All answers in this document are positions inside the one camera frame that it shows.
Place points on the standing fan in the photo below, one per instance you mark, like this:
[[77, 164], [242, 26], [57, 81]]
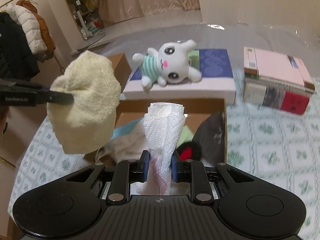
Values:
[[93, 34]]

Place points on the open brown cardboard box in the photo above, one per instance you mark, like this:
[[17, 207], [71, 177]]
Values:
[[195, 112]]

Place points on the light green microfiber cloth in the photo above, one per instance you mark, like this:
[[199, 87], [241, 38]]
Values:
[[186, 135]]

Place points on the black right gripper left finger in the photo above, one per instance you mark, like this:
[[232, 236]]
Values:
[[123, 175]]

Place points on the white puffer jacket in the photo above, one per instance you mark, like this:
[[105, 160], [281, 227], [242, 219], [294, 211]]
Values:
[[30, 25]]

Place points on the person's left hand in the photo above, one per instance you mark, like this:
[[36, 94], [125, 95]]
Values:
[[4, 112]]

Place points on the white paper tissue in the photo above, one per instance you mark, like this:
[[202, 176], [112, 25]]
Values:
[[163, 124]]

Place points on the stack of books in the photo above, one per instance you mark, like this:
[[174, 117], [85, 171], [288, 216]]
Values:
[[276, 80]]

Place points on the white bunny plush toy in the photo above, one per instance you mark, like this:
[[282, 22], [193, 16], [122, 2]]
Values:
[[169, 64]]

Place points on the orange brown jacket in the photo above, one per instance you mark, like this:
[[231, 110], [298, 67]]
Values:
[[49, 53]]

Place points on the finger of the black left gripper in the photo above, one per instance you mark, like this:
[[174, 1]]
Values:
[[25, 93]]

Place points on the small closed cardboard box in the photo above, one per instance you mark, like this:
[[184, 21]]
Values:
[[121, 68]]

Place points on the green patterned bed sheet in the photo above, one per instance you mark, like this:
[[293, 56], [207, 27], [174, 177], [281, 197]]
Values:
[[274, 145]]

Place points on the cream fluffy towel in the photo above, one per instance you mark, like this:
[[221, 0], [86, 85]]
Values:
[[88, 123]]

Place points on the black red soft item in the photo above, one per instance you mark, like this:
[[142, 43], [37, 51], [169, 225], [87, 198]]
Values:
[[189, 150]]

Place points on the grey white cloth face mask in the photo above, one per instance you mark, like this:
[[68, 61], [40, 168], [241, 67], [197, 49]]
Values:
[[210, 135]]

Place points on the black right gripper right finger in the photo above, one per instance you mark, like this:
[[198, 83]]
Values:
[[193, 173]]

